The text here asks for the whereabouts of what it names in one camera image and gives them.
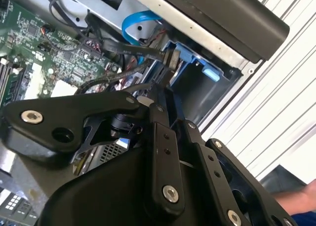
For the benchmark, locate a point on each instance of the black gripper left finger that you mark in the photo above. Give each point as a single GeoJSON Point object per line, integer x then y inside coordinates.
{"type": "Point", "coordinates": [61, 109]}

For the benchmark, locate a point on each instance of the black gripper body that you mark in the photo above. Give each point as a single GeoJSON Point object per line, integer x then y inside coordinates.
{"type": "Point", "coordinates": [103, 194]}

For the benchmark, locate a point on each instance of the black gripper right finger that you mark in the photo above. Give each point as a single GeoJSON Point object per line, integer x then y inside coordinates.
{"type": "Point", "coordinates": [209, 166]}

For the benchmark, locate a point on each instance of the hard disk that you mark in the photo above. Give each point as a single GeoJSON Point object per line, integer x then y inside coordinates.
{"type": "Point", "coordinates": [187, 54]}

